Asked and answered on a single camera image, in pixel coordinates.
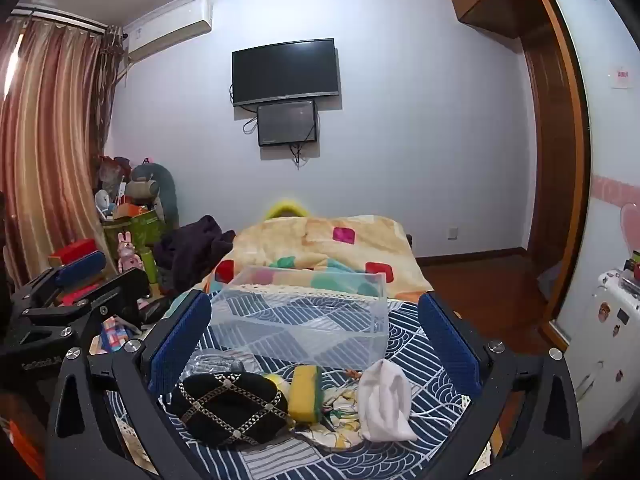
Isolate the floral cloth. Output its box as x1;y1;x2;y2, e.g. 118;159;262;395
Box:
295;370;371;453

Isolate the small black monitor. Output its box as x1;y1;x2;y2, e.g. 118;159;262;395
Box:
257;100;319;147

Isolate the white sticker-covered fridge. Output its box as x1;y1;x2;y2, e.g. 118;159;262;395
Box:
570;267;640;453

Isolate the black gold-chain purse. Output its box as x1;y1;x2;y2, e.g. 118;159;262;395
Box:
170;371;291;448

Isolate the green cardboard box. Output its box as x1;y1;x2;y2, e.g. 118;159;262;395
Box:
102;210;168;256

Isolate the clear plastic bag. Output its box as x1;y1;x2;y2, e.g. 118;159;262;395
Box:
182;347;261;376

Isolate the green bottle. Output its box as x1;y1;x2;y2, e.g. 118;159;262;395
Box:
141;247;160;283

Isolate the curtain rail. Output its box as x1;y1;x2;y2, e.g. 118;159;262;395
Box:
7;4;108;31

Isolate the clear plastic storage box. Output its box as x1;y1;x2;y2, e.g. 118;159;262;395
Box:
207;266;390;370

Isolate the colourful printed packet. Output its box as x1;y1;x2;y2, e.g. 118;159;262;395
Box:
99;319;137;352

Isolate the yellow ball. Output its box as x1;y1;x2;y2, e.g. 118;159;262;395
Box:
263;374;292;396

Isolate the dark purple cloth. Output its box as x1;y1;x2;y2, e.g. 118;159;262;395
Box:
152;215;236;296

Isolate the wall-mounted black television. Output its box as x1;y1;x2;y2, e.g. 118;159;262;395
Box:
231;38;342;107

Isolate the pink bunny toy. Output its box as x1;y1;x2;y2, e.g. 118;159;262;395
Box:
116;231;143;273

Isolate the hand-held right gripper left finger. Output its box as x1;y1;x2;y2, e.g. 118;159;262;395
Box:
45;290;221;480

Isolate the grey green plush toy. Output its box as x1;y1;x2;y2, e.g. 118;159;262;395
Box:
131;162;180;231

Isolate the white air conditioner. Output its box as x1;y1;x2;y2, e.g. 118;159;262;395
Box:
122;1;213;58

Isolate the wooden wardrobe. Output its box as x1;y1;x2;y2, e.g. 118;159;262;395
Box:
445;0;591;351

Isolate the yellow plush item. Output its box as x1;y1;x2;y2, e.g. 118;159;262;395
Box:
263;199;311;221

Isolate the orange bag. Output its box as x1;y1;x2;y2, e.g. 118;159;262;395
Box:
0;417;46;480

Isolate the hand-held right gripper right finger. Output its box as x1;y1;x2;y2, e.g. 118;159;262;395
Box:
417;291;583;480

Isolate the pink heart decoration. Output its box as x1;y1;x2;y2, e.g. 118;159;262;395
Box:
592;175;640;261

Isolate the white sock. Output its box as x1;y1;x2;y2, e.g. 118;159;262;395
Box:
357;359;418;442

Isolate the blue patterned bedsheet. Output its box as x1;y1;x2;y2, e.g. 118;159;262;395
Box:
107;290;501;480

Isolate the red box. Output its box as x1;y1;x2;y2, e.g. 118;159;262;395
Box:
48;238;98;266

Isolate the yellow green sponge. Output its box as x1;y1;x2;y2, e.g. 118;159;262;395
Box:
289;365;326;422

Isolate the striped brown curtain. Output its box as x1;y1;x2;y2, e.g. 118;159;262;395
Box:
0;17;123;291

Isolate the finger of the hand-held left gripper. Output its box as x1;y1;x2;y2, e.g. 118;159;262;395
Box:
10;251;108;311
22;266;153;331

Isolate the orange patchwork blanket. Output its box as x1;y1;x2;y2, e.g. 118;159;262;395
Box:
202;215;435;306

